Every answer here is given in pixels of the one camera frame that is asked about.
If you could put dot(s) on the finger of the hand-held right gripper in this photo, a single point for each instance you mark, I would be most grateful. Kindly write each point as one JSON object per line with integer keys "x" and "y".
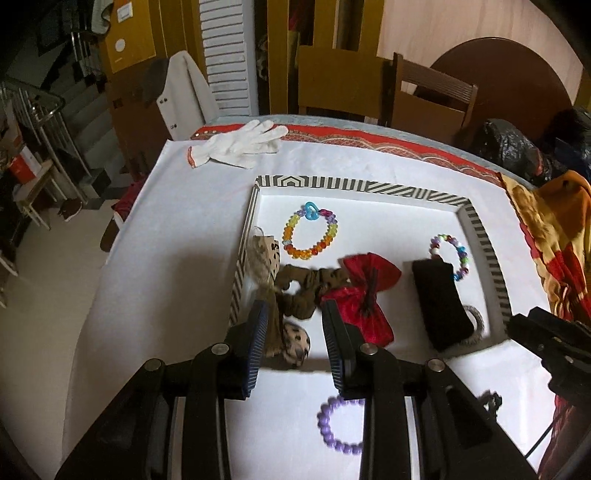
{"x": 570, "y": 376}
{"x": 531, "y": 330}

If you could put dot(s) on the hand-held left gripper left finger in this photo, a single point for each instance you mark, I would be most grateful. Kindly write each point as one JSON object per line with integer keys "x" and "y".
{"x": 256, "y": 350}

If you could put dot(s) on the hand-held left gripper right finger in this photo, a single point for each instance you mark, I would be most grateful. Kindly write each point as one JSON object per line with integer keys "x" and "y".
{"x": 334, "y": 355}

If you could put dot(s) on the red satin hair bow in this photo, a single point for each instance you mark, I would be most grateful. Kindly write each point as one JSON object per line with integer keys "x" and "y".
{"x": 369, "y": 318}

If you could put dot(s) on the brown scrunchie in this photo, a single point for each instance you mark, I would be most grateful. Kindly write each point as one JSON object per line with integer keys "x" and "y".
{"x": 300, "y": 274}

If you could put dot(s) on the beige burlap hair bow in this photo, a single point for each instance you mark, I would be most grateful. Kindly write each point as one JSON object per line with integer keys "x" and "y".
{"x": 263, "y": 258}

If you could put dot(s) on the black fabric headband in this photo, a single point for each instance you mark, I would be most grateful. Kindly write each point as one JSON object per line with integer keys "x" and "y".
{"x": 438, "y": 304}

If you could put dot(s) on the striped shallow tray box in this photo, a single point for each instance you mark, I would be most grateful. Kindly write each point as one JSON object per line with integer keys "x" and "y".
{"x": 383, "y": 221}

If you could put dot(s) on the orange red patterned blanket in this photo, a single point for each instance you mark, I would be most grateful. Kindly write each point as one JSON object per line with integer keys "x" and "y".
{"x": 563, "y": 258}

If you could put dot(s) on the black scrunchie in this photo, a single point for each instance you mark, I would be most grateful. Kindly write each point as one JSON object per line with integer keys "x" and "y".
{"x": 491, "y": 399}

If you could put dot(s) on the white table cloth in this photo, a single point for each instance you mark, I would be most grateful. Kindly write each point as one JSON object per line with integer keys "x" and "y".
{"x": 175, "y": 258}

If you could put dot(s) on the white work glove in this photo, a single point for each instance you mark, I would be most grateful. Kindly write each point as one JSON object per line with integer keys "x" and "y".
{"x": 240, "y": 143}

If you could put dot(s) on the red patterned table cover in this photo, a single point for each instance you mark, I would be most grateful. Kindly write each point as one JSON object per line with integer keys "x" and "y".
{"x": 369, "y": 138}

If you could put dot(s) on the dark shoe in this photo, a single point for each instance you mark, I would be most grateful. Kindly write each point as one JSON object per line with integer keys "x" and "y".
{"x": 69, "y": 210}

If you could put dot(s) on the round brown table top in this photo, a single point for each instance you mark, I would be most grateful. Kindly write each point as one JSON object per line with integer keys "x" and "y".
{"x": 508, "y": 74}

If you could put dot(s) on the slatted wooden chair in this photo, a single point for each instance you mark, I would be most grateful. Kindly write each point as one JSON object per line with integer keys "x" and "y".
{"x": 438, "y": 83}

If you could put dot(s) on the white jacket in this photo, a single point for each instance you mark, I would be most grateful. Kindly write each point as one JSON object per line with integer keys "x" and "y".
{"x": 184, "y": 92}

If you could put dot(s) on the plain wooden chair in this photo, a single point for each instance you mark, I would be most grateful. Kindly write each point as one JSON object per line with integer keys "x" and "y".
{"x": 337, "y": 83}

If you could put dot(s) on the white small stool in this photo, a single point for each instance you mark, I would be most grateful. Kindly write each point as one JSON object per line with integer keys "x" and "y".
{"x": 37, "y": 184}

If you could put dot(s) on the white louvered door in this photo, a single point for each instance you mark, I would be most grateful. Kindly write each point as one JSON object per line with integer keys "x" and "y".
{"x": 228, "y": 55}

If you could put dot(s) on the red box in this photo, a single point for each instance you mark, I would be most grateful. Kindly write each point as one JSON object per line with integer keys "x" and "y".
{"x": 23, "y": 166}

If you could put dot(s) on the metal stair railing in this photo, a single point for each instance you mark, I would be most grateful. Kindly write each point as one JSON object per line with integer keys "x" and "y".
{"x": 46, "y": 124}

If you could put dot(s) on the yellow wall board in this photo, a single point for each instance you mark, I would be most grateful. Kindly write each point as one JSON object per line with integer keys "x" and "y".
{"x": 131, "y": 46}

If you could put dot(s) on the white light switch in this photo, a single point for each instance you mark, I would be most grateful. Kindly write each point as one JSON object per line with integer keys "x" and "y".
{"x": 123, "y": 13}

